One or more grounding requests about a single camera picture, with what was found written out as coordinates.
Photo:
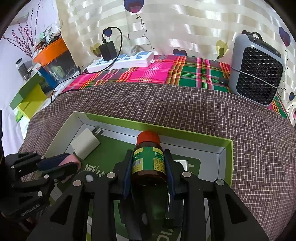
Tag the pink clip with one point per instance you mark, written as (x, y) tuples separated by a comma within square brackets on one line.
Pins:
[(72, 158)]

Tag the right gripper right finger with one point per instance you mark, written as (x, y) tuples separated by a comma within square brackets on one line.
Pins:
[(229, 218)]

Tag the white power strip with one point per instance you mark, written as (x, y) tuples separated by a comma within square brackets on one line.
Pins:
[(140, 59)]

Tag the black rectangular device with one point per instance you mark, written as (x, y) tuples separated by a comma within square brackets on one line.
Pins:
[(133, 215)]

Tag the purple flower branches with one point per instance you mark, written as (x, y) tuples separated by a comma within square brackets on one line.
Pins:
[(26, 33)]

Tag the orange lid storage bin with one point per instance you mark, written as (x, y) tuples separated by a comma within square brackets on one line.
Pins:
[(57, 61)]

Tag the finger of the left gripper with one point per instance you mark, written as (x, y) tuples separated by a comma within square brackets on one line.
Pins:
[(46, 175), (28, 162)]

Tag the pink green plaid cloth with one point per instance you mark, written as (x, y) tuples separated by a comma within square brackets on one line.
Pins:
[(166, 69)]

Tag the white charger cube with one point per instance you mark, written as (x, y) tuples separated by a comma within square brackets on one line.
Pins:
[(86, 142)]

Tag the green yellow box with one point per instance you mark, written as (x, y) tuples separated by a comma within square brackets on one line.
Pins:
[(30, 97)]

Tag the brown bottle red cap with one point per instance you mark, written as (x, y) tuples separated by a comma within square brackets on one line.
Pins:
[(149, 180)]

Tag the clear silver lighter case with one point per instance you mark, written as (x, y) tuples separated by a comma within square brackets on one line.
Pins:
[(175, 205)]

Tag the brown checked tablecloth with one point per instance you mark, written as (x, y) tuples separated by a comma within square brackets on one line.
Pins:
[(264, 142)]

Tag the heart pattern curtain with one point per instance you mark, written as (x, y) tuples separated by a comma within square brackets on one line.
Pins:
[(204, 29)]

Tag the black round remote fob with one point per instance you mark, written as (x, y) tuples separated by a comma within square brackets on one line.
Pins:
[(90, 179)]

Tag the black power adapter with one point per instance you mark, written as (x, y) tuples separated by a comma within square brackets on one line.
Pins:
[(108, 51)]

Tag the green white cardboard box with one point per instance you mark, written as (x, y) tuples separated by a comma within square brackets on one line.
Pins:
[(102, 141)]

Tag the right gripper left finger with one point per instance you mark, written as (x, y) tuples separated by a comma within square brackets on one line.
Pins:
[(67, 218)]

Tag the grey portable heater fan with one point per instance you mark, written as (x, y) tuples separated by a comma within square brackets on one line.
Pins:
[(256, 69)]

